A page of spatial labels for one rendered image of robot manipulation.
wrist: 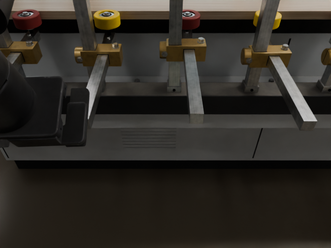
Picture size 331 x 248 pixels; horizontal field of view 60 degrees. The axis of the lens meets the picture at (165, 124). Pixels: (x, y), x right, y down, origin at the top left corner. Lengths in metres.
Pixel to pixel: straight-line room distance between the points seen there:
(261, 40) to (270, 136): 0.68
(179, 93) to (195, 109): 0.31
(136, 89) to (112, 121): 0.18
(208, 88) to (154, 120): 0.23
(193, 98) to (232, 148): 0.85
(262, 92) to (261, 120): 0.15
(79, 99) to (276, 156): 1.35
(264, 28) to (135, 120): 0.52
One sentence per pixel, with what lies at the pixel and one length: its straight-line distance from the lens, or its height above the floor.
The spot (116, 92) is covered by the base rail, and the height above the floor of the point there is 0.70.
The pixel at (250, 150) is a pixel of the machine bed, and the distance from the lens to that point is 1.51.
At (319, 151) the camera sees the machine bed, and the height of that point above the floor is 0.17.
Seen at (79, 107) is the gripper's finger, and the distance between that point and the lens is 0.32.
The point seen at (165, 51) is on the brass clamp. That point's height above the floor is 0.85.
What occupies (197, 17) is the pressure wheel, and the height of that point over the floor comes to 0.91.
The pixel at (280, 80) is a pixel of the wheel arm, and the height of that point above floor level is 0.83.
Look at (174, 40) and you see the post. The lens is 0.85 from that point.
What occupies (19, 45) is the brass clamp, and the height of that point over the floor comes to 0.86.
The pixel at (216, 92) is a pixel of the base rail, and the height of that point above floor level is 0.70.
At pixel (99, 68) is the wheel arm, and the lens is 0.81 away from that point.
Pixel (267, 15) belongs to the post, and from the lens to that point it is 0.86.
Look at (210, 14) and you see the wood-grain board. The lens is 1.00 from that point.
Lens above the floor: 1.25
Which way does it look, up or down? 42 degrees down
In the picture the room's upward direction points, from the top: straight up
